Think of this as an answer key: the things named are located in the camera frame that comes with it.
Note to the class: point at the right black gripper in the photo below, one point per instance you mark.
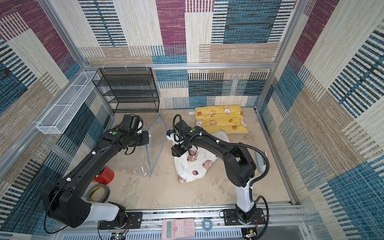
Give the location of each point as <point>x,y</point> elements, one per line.
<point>177,150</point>

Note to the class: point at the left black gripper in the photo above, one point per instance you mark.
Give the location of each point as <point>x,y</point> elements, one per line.
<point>145,134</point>

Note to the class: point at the clear vacuum bag blue zipper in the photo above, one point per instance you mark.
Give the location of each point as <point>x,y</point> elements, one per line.
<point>157,137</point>

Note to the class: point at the cream fleece blanket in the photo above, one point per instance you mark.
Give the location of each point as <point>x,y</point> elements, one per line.
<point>194,164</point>

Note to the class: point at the yellow cartoon print blanket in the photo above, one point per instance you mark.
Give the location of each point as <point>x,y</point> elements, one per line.
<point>229,119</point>

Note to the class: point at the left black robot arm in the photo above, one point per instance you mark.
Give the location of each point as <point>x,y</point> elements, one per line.
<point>63,200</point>

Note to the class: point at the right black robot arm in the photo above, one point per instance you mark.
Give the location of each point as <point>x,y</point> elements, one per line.
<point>239,165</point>

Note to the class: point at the red pencil cup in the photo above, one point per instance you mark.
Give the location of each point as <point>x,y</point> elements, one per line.
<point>105,176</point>

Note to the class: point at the grey tape roll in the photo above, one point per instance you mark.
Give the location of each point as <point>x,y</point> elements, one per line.
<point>98,193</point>

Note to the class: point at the pink calculator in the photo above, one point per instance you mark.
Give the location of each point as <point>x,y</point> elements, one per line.
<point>174,229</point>

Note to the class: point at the light blue tape roll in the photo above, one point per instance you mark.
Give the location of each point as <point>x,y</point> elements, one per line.
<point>207,225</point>

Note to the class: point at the light blue stapler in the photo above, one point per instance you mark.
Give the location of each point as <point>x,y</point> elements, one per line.
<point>261,165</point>

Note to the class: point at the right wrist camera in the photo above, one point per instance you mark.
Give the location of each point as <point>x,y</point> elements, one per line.
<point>173,136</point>

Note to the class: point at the black wire mesh shelf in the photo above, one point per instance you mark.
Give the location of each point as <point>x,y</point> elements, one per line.
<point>128,90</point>

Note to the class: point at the white wire mesh basket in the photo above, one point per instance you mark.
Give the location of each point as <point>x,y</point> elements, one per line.
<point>60,115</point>

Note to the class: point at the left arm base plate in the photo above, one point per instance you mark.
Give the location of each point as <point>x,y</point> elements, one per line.
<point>131,220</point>

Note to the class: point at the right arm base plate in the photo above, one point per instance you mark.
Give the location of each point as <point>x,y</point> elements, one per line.
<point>234,217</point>

